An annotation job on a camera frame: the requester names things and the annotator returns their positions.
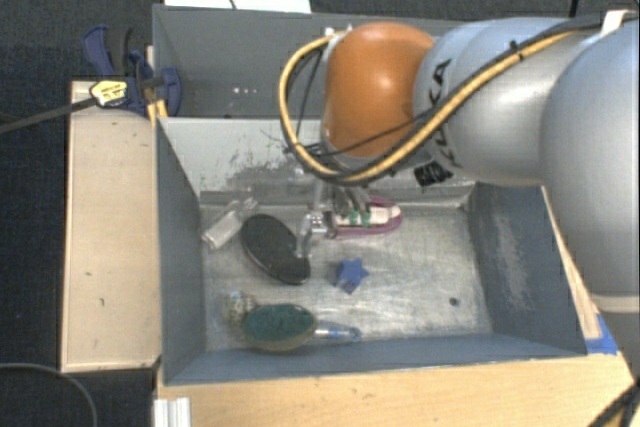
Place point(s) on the mottled pale lump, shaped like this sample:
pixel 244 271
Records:
pixel 236 307

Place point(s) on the clear tube with blue cap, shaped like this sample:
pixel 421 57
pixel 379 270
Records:
pixel 337 332

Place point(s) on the clear glass bottle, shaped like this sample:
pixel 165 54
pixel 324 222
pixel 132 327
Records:
pixel 225 225

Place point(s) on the black oval case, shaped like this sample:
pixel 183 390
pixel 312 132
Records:
pixel 272 247

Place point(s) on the pale wood board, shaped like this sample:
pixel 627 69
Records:
pixel 112 235

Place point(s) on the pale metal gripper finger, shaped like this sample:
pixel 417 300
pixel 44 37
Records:
pixel 304 240

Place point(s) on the grey metal bin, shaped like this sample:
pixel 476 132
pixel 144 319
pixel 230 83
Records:
pixel 400 275

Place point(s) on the blue star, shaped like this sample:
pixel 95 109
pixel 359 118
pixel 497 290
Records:
pixel 350 274

